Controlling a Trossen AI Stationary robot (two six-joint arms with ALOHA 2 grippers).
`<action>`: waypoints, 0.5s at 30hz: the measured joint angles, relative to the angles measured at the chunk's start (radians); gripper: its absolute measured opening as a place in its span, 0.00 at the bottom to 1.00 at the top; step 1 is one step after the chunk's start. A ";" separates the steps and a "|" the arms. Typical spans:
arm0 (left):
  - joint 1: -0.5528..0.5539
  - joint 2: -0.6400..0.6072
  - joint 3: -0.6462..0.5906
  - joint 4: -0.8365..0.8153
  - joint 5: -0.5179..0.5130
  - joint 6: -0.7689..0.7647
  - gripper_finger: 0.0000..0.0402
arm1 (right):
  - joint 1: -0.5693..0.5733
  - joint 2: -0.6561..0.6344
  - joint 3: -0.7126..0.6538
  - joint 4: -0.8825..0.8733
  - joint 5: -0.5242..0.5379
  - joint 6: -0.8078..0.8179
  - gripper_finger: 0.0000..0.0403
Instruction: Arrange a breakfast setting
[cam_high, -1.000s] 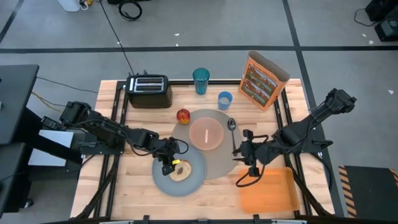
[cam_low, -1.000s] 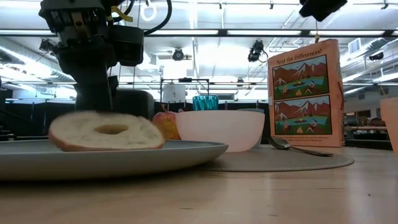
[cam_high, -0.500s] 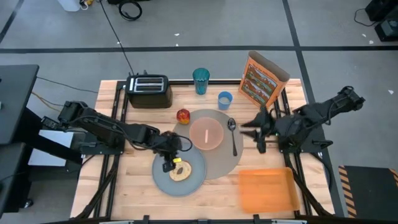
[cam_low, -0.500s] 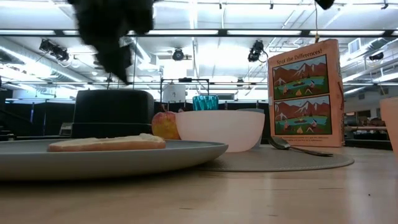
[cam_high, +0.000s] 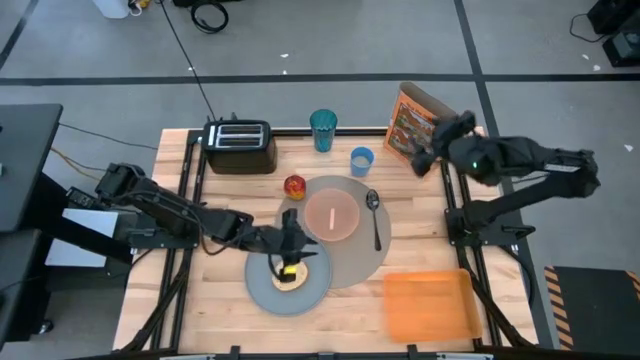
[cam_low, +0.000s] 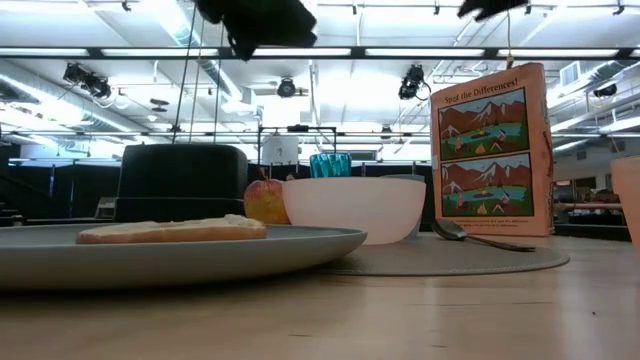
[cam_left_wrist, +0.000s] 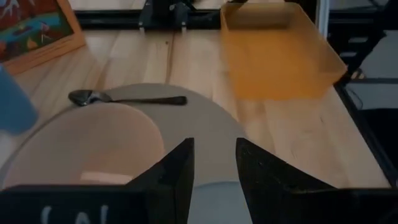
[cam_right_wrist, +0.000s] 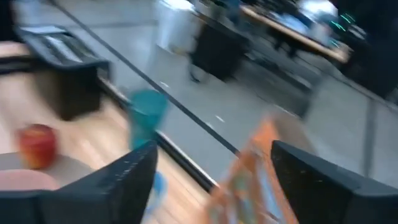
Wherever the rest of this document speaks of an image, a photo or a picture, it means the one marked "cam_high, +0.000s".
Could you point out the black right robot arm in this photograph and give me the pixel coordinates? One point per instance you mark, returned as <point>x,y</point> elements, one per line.
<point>525,200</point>

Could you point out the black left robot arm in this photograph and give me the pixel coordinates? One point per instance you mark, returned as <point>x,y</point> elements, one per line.
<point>175,210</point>

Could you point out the white flat panel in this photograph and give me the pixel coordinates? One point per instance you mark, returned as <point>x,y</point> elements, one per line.
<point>65,255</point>

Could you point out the toast slice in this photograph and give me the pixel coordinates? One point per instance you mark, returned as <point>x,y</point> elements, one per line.
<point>301,283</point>

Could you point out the round grey placemat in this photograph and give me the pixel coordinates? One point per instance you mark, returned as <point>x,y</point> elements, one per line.
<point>360,260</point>

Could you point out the black two-slot toaster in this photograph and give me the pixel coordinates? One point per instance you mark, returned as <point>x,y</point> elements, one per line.
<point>240,160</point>

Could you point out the black side table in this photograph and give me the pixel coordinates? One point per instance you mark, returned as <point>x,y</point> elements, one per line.
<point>25,160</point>

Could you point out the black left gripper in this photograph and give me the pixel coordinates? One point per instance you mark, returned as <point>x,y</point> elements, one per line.
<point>285,245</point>

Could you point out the dark metal spoon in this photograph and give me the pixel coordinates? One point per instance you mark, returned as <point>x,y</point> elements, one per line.
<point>372,199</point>

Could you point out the orange translucent plastic container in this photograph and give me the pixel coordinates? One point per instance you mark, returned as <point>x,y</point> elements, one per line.
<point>430,305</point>

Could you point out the black hazard-striped floor mat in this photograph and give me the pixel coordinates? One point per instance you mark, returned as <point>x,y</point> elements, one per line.
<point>600,310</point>

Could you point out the teal plastic tumbler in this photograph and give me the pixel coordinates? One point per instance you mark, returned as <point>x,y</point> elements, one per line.
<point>323,130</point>

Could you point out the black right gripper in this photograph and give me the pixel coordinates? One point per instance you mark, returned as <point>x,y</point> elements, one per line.
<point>470,155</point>

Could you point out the red yellow apple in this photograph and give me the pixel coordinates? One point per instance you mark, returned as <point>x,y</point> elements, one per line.
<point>295,187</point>

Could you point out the white bucket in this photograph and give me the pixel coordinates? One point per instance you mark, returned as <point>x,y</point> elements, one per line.
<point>111,7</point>

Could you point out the blue cup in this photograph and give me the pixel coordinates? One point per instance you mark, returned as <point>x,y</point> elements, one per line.
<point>362,161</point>

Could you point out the orange cereal box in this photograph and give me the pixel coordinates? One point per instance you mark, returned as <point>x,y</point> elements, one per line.
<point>407,125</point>

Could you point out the black aluminium table frame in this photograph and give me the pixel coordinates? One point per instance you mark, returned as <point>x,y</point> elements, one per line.
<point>360,132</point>

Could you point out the grey round plate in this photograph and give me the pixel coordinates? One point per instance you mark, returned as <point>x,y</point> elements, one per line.
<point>265,295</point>

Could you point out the pink bowl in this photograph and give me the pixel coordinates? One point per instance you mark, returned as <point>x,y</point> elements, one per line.
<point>320,220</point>

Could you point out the black equipment box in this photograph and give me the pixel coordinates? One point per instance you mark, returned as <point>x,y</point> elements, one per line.
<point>625,50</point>
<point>617,15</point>

